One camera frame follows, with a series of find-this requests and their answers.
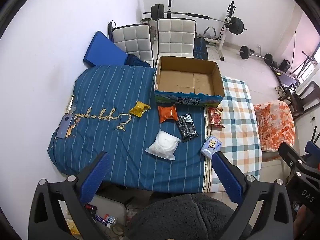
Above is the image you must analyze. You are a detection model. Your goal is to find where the black snack packet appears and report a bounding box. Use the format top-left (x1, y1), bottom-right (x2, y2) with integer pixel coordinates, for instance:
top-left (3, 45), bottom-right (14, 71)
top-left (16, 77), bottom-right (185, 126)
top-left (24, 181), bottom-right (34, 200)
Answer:
top-left (177, 114), bottom-right (199, 143)

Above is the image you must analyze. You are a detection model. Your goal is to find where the window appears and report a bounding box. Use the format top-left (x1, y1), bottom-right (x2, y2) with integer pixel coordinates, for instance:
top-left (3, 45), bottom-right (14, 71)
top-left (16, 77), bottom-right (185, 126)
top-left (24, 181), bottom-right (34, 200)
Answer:
top-left (304, 62), bottom-right (320, 81)

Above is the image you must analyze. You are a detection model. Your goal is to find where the dark wooden chair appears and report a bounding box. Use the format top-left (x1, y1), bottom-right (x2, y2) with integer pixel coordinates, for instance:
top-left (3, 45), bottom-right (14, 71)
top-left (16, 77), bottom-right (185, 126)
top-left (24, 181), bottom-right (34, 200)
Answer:
top-left (285, 84), bottom-right (304, 115)
top-left (297, 80), bottom-right (320, 117)

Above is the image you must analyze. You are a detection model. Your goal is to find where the red snack packet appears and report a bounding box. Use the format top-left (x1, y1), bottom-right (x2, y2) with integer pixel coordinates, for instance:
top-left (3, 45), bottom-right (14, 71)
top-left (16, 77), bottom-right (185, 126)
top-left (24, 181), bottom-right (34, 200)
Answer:
top-left (208, 107), bottom-right (225, 129)

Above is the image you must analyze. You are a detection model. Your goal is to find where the cardboard box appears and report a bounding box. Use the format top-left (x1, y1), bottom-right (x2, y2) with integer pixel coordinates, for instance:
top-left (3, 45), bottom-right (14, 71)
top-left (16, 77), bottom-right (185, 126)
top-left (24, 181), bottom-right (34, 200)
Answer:
top-left (154, 56), bottom-right (225, 106)

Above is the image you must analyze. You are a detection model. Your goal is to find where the black weight bench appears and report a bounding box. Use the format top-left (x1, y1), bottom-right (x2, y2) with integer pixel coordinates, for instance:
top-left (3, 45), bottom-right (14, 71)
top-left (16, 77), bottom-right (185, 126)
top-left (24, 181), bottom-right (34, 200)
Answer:
top-left (194, 36), bottom-right (209, 60)

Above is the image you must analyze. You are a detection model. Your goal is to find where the orange floral blanket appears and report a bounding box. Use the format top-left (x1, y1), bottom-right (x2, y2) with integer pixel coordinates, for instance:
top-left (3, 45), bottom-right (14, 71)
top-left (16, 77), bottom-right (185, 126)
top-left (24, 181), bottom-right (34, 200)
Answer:
top-left (253, 101), bottom-right (296, 153)

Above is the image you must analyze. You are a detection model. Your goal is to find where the thin long pole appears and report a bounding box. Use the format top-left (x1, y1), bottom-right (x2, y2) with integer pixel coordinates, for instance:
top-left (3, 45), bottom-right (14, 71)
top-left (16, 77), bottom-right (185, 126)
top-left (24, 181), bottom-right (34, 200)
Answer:
top-left (291, 31), bottom-right (297, 64)

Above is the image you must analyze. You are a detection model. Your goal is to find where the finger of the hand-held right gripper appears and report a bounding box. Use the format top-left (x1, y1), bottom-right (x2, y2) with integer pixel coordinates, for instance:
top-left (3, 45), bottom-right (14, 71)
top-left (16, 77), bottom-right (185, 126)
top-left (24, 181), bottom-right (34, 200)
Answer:
top-left (305, 141), bottom-right (320, 166)
top-left (278, 141), bottom-right (308, 173)

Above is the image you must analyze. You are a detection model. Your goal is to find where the plaid blanket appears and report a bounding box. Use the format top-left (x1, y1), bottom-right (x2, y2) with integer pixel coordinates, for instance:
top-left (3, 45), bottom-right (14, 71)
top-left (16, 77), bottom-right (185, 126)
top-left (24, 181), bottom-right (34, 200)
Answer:
top-left (204, 76), bottom-right (262, 193)

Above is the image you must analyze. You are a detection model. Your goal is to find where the white clear plastic bag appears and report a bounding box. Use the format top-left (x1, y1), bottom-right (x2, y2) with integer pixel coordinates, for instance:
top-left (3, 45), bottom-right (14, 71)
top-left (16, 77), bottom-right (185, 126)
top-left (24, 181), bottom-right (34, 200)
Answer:
top-left (145, 131), bottom-right (182, 160)

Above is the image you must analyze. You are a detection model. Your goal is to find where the black speaker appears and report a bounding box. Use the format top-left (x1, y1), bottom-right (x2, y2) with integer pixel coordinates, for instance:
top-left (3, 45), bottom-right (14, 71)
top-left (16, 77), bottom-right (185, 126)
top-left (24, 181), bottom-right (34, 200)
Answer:
top-left (279, 59), bottom-right (291, 72)

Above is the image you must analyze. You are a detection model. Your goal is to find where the blue striped blanket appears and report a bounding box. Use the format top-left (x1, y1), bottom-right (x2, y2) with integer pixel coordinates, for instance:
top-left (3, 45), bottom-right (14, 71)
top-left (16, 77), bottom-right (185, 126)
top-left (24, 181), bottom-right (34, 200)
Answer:
top-left (47, 65), bottom-right (213, 193)

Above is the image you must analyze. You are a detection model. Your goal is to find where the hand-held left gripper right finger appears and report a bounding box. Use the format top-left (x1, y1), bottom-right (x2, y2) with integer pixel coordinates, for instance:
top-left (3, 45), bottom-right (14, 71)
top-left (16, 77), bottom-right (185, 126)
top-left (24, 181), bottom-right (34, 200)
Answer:
top-left (212, 152), bottom-right (294, 240)

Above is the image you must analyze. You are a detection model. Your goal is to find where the black slim bag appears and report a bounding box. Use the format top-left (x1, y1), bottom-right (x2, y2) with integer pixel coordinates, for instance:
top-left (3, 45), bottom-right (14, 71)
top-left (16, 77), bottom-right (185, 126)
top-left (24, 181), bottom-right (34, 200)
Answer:
top-left (108, 20), bottom-right (116, 40)

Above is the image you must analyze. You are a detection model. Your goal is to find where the short floor barbell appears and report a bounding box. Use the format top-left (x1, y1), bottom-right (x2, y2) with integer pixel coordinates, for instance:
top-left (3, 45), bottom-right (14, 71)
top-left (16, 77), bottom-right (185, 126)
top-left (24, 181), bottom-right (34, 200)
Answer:
top-left (237, 45), bottom-right (273, 65)

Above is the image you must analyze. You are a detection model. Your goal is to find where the black tripod stand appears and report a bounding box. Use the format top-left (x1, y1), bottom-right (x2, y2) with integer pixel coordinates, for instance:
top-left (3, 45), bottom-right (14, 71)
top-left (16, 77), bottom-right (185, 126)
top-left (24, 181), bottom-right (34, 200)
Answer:
top-left (297, 51), bottom-right (318, 77)

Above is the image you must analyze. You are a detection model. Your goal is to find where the grey folding stool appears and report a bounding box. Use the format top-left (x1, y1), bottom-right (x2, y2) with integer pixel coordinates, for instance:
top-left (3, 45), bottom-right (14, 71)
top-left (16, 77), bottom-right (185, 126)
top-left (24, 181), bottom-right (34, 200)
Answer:
top-left (87, 195), bottom-right (128, 240)

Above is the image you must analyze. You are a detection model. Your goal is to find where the blue foam mat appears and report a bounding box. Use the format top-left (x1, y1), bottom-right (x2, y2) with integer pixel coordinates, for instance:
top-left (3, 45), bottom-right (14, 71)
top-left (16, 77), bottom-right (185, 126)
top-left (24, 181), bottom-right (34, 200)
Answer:
top-left (83, 31), bottom-right (128, 68)

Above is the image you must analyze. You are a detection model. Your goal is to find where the yellow snack packet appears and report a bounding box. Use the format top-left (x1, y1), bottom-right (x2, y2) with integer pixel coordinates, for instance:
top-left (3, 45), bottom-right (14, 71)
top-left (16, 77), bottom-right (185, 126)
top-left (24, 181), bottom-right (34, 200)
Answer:
top-left (129, 101), bottom-right (151, 118)

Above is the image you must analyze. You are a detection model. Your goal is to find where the orange snack packet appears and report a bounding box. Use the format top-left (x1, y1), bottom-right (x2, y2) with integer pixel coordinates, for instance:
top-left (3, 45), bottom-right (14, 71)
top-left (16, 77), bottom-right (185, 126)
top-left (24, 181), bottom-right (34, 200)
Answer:
top-left (158, 105), bottom-right (178, 123)

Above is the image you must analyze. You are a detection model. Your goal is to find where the large white quilted chair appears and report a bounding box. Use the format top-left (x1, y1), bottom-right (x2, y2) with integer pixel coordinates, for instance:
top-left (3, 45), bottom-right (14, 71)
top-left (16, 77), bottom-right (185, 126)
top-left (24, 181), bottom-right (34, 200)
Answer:
top-left (156, 18), bottom-right (197, 67)

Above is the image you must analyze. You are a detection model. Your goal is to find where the long racked barbell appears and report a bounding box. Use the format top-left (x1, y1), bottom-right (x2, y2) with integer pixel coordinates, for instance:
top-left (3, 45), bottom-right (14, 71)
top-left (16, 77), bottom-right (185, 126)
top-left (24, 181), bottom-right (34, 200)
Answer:
top-left (143, 4), bottom-right (248, 35)

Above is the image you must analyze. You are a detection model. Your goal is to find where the person's dark fleece garment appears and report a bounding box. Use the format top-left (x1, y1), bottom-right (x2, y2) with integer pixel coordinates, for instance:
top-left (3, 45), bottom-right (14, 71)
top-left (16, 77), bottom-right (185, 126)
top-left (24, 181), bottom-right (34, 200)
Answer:
top-left (125, 194), bottom-right (253, 240)

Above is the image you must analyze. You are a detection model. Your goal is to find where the dark exercise board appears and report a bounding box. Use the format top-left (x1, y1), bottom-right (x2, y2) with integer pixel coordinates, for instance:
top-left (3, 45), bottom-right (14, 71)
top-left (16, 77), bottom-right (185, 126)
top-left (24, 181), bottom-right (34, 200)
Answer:
top-left (271, 66), bottom-right (300, 88)

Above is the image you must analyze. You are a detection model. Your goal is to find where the dark blue cloth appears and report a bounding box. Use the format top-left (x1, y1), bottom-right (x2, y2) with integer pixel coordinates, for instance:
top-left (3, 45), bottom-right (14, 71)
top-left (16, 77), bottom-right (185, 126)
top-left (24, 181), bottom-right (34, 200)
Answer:
top-left (125, 54), bottom-right (150, 67)

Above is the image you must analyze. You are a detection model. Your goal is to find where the white barbell rack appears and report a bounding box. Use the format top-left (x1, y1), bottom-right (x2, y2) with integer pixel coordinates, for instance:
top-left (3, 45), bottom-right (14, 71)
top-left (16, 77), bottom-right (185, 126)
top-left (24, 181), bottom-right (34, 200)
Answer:
top-left (165, 0), bottom-right (237, 62)

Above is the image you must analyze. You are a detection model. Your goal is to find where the blue phone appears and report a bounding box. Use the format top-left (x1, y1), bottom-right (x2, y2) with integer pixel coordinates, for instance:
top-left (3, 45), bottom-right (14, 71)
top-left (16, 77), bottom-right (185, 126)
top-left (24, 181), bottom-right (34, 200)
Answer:
top-left (56, 115), bottom-right (74, 139)

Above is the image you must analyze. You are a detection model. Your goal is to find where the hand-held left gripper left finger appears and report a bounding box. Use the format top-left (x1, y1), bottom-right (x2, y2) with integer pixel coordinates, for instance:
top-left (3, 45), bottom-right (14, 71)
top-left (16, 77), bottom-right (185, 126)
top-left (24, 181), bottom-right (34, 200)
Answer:
top-left (28, 151), bottom-right (111, 240)

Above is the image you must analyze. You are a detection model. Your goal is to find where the light blue tissue pack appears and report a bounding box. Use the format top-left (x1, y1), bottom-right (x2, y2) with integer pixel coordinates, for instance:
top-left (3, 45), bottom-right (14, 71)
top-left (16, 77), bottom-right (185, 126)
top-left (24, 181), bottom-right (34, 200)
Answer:
top-left (200, 135), bottom-right (223, 158)

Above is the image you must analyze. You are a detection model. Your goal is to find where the small white quilted chair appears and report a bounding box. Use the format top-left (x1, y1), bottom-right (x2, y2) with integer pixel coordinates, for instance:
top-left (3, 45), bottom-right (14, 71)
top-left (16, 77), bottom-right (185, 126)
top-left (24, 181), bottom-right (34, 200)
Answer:
top-left (112, 24), bottom-right (154, 68)

